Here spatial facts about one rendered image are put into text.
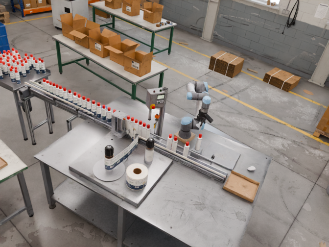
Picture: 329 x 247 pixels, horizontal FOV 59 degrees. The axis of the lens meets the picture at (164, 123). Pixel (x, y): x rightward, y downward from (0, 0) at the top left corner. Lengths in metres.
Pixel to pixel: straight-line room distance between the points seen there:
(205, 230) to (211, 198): 0.36
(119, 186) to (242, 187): 1.20
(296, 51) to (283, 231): 4.93
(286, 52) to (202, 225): 5.98
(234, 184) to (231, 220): 0.44
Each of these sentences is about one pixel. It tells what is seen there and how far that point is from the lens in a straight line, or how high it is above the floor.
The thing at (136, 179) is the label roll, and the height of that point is 1.02.
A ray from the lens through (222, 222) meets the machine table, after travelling 2.72.
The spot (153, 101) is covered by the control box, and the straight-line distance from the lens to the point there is 2.93.
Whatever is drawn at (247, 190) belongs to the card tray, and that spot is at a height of 0.83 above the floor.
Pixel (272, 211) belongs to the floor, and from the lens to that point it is 4.13.
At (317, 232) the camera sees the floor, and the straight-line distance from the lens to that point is 4.23.
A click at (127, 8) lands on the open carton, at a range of 7.40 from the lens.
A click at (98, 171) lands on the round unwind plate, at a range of 2.86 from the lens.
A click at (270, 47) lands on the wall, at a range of 8.07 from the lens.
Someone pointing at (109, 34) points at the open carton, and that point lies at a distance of 5.35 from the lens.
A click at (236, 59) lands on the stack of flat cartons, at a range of 7.10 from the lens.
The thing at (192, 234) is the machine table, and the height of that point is 0.83.
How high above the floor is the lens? 2.97
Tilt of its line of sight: 37 degrees down
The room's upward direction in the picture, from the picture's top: 8 degrees clockwise
